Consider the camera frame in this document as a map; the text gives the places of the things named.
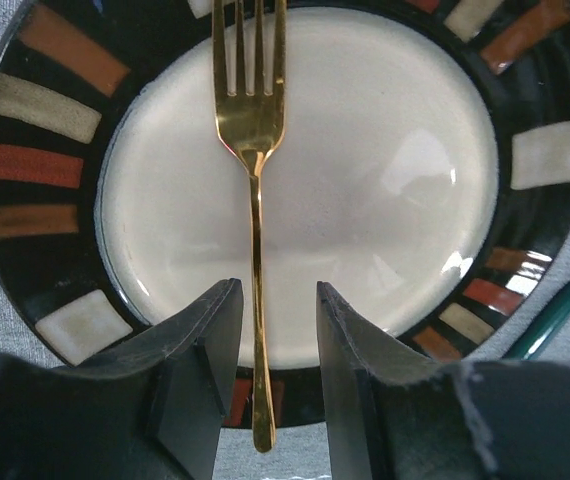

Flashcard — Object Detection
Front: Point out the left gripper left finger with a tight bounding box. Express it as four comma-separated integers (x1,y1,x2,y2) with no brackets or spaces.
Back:
0,279,243,479

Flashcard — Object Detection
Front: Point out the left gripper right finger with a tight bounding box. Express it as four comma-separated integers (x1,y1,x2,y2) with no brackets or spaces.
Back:
316,282,570,479

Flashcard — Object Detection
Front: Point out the gold spoon green handle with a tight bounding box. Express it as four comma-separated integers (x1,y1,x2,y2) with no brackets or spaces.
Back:
503,281,570,360

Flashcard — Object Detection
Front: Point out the dark rimmed dinner plate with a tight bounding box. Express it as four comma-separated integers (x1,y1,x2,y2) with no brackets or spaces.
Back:
0,1,570,427

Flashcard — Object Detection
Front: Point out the gold fork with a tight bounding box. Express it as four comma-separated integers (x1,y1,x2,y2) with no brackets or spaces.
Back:
212,0,287,453

